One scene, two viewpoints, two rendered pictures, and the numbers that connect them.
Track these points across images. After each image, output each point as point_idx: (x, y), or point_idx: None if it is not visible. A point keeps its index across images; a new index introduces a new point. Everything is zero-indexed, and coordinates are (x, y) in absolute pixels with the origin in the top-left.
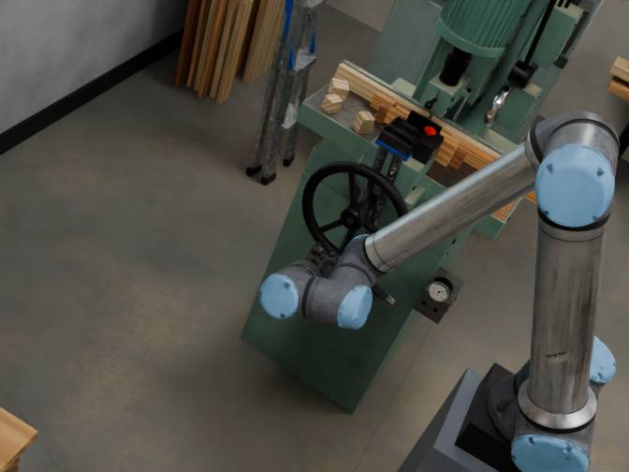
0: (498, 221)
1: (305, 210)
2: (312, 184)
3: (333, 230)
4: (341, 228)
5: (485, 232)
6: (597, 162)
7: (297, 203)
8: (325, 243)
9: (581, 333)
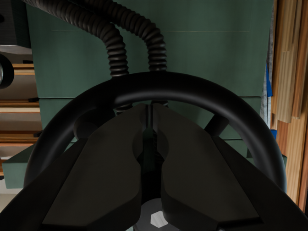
0: (13, 187)
1: (272, 161)
2: None
3: (193, 34)
4: (184, 45)
5: (15, 166)
6: None
7: (260, 41)
8: (197, 102)
9: None
